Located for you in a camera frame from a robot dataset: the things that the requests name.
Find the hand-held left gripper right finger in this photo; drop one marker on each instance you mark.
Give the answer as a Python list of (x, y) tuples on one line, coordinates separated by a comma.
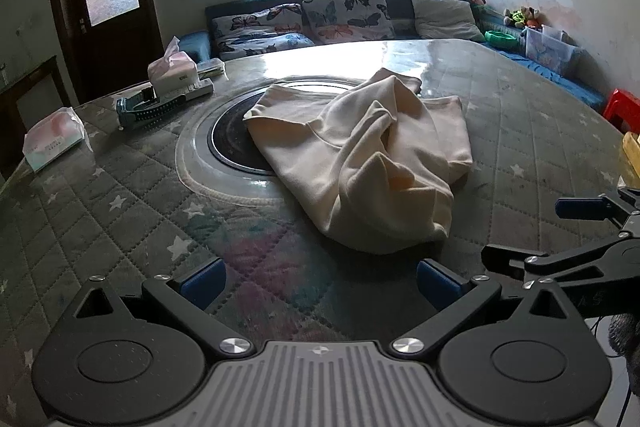
[(436, 283)]

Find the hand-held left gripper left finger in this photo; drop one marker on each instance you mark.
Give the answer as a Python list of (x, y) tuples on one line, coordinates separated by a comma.
[(202, 283)]

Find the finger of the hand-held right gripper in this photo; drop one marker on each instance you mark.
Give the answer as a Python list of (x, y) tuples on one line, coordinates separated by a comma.
[(505, 257), (577, 208)]

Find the cream knit garment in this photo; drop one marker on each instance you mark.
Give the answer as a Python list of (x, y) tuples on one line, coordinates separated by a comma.
[(360, 147)]

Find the person's right forearm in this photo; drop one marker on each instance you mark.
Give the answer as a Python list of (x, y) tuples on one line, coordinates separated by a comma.
[(625, 342)]

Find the yellow wooden box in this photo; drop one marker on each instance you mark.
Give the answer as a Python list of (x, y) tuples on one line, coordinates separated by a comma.
[(631, 157)]

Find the red plastic stool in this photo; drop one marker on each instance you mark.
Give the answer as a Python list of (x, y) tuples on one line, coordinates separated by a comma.
[(622, 107)]

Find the round black induction cooktop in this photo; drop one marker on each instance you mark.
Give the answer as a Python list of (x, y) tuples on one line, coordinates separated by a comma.
[(227, 142)]

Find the clear plastic storage box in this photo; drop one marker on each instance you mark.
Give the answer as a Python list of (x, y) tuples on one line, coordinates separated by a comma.
[(552, 52)]

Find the teal black brush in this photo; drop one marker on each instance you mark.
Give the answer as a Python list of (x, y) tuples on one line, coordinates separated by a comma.
[(145, 109)]

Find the green plastic bowl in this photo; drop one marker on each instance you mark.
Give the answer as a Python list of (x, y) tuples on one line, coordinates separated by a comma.
[(500, 38)]

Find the white power strip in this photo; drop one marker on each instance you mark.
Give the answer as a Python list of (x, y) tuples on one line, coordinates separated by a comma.
[(200, 88)]

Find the brown plush toy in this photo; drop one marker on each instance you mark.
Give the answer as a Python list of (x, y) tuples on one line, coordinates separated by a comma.
[(532, 16)]

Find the green yellow plush toy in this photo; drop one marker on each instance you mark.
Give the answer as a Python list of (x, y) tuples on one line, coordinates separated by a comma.
[(515, 17)]

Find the white box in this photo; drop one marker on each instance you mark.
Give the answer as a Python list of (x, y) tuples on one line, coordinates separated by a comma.
[(175, 81)]

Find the pink white soft tissue pack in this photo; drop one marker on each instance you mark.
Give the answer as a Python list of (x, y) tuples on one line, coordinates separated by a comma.
[(52, 139)]

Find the small pale green packet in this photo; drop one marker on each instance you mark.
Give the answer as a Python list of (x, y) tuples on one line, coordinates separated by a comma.
[(210, 67)]

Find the plain grey pillow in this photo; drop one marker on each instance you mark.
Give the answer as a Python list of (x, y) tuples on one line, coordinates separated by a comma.
[(445, 18)]

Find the blue butterfly print cushion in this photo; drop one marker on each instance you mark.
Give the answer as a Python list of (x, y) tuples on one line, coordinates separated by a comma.
[(265, 46)]

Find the dark wooden glass door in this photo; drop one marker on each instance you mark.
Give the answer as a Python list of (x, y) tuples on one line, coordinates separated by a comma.
[(135, 37)]

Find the white butterfly print cushion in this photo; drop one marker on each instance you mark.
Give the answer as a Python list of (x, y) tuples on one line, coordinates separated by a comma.
[(255, 19)]

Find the blue sofa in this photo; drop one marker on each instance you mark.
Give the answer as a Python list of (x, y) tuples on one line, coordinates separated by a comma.
[(400, 4)]

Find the large butterfly print pillow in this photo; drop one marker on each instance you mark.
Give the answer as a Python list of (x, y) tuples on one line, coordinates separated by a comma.
[(345, 9)]

